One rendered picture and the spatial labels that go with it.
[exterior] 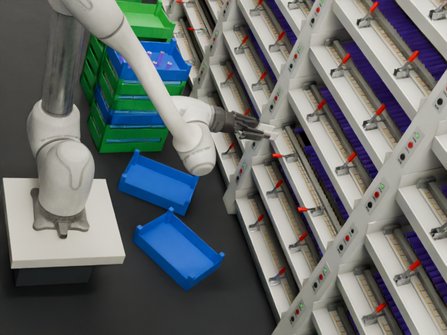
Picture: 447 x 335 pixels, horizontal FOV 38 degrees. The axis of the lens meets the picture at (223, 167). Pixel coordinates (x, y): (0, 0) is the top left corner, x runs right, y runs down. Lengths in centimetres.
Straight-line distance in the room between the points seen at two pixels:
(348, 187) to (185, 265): 77
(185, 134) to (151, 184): 87
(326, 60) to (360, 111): 28
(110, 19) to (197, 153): 49
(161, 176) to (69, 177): 88
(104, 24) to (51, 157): 50
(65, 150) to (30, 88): 112
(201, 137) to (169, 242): 72
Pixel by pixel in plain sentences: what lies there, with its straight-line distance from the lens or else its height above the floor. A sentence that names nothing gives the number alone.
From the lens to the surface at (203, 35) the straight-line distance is 333.
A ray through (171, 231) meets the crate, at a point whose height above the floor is 0.
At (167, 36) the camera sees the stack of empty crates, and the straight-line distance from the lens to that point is 297.
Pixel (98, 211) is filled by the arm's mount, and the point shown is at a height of 24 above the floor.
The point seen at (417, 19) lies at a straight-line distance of 189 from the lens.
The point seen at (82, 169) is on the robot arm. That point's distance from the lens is 203.
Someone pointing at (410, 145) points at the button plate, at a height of 99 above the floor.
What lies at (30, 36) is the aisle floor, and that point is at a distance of 349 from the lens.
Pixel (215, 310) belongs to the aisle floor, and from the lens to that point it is 243.
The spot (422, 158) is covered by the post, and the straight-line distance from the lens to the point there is 180.
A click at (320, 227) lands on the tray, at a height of 49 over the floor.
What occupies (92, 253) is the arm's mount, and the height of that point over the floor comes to 24.
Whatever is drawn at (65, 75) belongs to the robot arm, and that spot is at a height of 69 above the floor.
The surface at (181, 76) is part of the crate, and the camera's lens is 271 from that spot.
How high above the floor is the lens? 184
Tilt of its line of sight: 38 degrees down
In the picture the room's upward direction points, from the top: 24 degrees clockwise
